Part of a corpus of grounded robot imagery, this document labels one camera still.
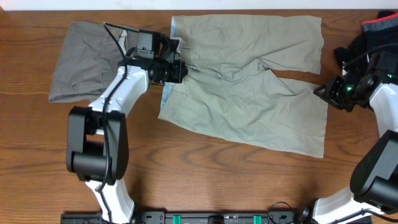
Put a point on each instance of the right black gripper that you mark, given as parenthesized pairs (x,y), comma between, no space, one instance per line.
(329,94)

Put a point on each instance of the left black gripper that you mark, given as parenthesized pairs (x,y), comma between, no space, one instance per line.
(178,74)

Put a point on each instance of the grey shorts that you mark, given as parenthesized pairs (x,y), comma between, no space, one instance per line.
(88,61)

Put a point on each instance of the beige shorts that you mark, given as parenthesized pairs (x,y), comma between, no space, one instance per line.
(231,90)

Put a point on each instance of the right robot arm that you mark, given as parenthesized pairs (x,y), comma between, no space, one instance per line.
(372,191)

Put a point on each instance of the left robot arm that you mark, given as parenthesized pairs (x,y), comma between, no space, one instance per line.
(97,141)

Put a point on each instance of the dark garment red trim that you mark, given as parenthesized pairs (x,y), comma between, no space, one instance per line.
(378,35)

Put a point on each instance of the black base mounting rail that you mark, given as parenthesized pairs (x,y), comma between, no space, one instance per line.
(157,217)

